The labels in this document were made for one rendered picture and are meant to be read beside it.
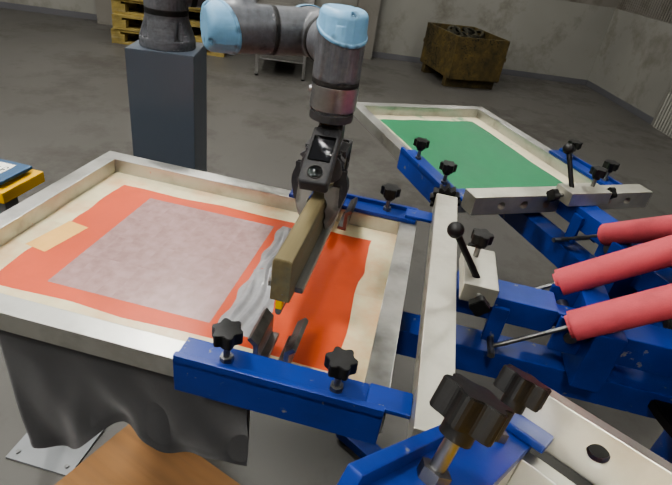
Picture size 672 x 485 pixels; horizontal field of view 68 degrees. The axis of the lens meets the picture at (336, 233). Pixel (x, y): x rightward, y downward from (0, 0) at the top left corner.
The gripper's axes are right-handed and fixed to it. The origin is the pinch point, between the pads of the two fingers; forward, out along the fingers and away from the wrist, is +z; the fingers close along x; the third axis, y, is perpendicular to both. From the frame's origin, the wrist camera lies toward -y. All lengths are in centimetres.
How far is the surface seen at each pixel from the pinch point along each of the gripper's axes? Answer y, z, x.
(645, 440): 76, 109, -127
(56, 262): -12.0, 13.5, 44.3
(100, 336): -28.9, 9.9, 23.9
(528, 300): -1.9, 4.7, -39.1
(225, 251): 3.3, 13.5, 18.1
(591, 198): 45, 3, -59
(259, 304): -10.2, 13.0, 6.0
